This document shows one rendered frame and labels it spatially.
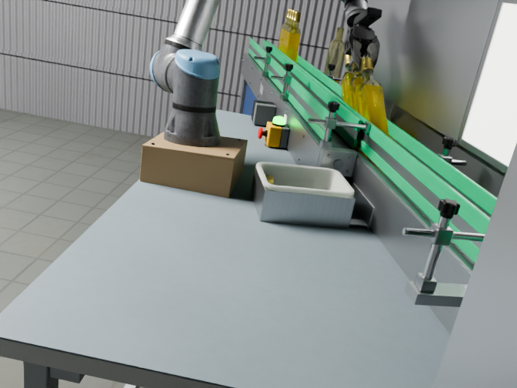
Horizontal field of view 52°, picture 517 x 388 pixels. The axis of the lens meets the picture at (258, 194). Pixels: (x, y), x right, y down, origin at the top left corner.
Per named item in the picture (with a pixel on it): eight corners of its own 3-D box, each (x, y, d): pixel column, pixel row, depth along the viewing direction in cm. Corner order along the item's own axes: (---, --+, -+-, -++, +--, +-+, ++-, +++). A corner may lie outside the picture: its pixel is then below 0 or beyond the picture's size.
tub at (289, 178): (349, 226, 129) (358, 193, 126) (259, 219, 125) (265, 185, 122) (331, 199, 145) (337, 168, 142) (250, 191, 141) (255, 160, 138)
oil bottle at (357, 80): (378, 132, 153) (371, 71, 162) (359, 129, 152) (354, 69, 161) (371, 142, 158) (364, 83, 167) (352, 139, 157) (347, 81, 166)
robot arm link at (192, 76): (183, 107, 134) (187, 51, 130) (162, 98, 145) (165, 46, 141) (225, 108, 141) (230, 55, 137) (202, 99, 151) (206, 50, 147)
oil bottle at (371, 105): (390, 141, 145) (381, 78, 155) (371, 138, 144) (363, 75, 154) (381, 151, 150) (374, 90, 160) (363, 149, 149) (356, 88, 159)
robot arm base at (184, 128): (158, 142, 138) (161, 104, 135) (168, 131, 152) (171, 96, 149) (217, 148, 138) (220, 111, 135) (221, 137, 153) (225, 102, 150)
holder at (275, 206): (369, 229, 131) (377, 200, 128) (259, 221, 125) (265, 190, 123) (348, 202, 146) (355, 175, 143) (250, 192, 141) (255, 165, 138)
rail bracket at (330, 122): (365, 154, 143) (375, 108, 138) (304, 147, 140) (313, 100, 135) (361, 150, 146) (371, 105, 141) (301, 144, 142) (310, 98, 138)
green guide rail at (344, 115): (355, 148, 147) (362, 120, 144) (352, 148, 147) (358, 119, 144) (262, 54, 306) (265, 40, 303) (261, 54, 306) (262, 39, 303)
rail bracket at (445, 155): (459, 198, 124) (477, 142, 119) (432, 195, 122) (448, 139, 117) (451, 191, 127) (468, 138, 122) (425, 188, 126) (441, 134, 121)
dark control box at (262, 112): (273, 128, 208) (276, 106, 205) (253, 125, 207) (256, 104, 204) (269, 122, 216) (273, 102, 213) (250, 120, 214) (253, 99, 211)
